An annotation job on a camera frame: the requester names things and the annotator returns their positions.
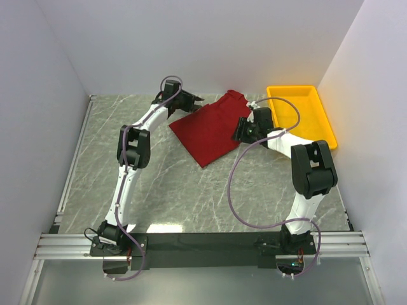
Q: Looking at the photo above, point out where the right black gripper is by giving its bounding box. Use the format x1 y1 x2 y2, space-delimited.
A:
231 116 260 145

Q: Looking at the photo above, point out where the red t shirt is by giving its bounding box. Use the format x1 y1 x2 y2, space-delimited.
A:
169 90 250 168

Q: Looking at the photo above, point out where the yellow plastic tray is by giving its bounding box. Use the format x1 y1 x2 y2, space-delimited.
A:
266 85 338 150

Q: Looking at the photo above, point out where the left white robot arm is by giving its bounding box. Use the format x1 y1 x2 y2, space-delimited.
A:
92 76 202 255

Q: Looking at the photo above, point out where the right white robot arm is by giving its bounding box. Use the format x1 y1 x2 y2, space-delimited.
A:
232 107 338 254

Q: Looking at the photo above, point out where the black base beam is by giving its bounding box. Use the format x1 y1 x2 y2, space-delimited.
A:
90 232 317 271

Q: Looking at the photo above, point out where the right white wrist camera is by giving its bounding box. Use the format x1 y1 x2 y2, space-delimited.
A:
246 101 259 123

